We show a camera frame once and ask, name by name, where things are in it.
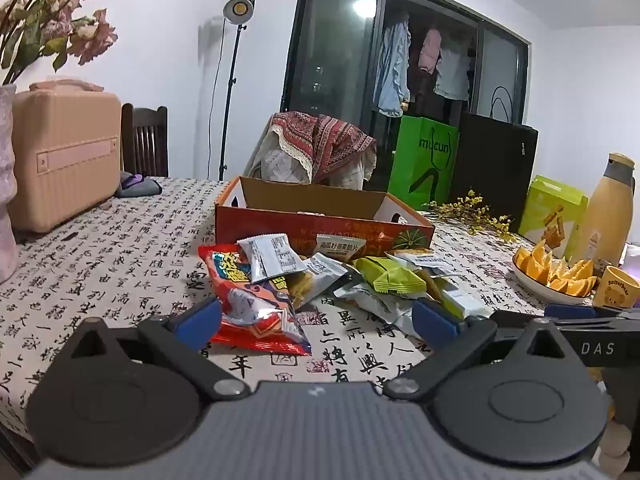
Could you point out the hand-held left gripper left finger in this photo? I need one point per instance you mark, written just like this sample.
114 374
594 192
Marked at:
200 320

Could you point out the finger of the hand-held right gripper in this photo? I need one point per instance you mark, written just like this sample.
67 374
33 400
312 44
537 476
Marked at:
570 310
510 317

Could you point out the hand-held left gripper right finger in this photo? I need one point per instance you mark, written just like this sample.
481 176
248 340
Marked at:
435 321

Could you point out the pale green long packet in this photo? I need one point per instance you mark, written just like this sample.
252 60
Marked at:
465 300

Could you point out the red chips bag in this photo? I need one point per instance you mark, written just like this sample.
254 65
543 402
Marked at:
250 310

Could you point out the green snack packet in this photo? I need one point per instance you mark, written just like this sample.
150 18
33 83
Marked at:
392 275

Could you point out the silver snack packet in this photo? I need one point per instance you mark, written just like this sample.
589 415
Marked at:
270 257

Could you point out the red cardboard box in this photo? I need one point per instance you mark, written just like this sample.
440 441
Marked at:
270 225

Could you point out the pile of small snack packets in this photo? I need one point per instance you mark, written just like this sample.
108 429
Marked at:
320 280

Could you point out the person's right hand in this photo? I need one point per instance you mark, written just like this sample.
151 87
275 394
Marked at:
617 447

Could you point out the white plate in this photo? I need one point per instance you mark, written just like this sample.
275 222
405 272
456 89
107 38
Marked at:
537 285

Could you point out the yellow bear cup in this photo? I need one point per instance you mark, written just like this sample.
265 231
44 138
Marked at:
617 290

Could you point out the green snack box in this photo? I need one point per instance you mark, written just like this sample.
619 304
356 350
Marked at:
547 215

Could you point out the yellow bottle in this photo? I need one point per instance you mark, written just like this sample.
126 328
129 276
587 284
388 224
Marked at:
605 215

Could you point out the yellow flower branch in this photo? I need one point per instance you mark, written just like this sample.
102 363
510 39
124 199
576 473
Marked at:
475 212

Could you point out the grey purple cloth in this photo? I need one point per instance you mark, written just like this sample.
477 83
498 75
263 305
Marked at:
137 186

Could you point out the black paper bag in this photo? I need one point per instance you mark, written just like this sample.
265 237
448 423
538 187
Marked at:
495 170

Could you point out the green paper bag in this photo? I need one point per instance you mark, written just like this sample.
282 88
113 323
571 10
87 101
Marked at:
420 160

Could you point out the beige coat on chair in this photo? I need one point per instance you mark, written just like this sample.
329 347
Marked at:
280 162

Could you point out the dark wooden chair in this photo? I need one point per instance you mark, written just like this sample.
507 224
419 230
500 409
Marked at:
145 140

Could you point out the red patterned cloth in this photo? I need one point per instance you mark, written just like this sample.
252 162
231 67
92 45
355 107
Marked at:
325 145

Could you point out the pink suitcase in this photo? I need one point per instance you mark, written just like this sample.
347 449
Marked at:
65 160

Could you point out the hanging white garment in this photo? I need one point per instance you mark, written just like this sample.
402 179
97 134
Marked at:
452 75

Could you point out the hanging blue shirt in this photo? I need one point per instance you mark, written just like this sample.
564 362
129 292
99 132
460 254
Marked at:
392 70

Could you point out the hanging pink garment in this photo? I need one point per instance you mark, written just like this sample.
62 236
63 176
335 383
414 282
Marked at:
430 52

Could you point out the black framed glass door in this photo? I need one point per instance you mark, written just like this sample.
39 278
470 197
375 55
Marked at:
335 50

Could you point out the floor lamp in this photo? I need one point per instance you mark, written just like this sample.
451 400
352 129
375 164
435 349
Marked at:
239 9

